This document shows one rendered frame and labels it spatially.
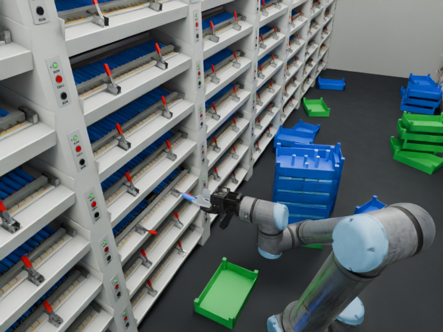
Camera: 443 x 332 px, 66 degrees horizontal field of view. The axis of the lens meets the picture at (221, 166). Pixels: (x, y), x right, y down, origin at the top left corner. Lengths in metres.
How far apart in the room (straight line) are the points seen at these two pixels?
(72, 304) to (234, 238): 1.08
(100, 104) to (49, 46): 0.23
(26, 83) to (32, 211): 0.32
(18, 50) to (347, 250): 0.84
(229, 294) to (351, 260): 1.09
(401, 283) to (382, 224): 1.29
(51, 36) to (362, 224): 0.81
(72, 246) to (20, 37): 0.61
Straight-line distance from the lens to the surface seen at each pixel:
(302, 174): 1.76
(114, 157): 1.18
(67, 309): 1.29
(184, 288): 1.86
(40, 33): 0.92
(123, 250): 1.40
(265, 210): 1.23
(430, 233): 0.88
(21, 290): 1.12
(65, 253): 1.17
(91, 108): 1.06
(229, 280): 1.88
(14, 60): 0.89
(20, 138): 0.95
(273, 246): 1.30
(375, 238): 0.77
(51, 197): 1.06
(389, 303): 1.97
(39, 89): 0.95
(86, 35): 1.02
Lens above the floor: 1.48
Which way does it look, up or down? 33 degrees down
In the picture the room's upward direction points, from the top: 1 degrees counter-clockwise
